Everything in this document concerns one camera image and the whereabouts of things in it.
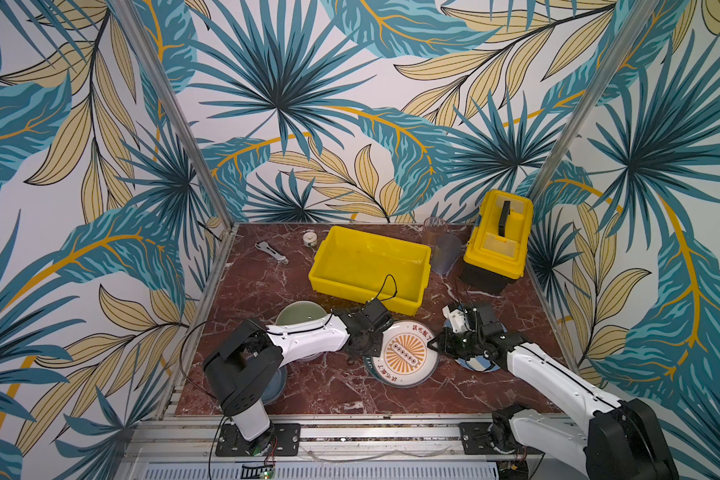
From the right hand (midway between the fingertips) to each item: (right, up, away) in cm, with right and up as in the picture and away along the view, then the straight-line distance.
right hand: (426, 345), depth 85 cm
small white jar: (-38, +32, +27) cm, 57 cm away
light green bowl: (-36, +9, -1) cm, 37 cm away
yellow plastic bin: (-18, +21, +22) cm, 36 cm away
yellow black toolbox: (+25, +29, +8) cm, 39 cm away
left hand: (-16, -2, +1) cm, 16 cm away
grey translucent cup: (+10, +26, +16) cm, 32 cm away
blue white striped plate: (+15, -5, 0) cm, 16 cm away
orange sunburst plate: (-6, -4, -2) cm, 7 cm away
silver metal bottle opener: (-53, +28, +25) cm, 65 cm away
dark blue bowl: (-42, -10, -4) cm, 43 cm away
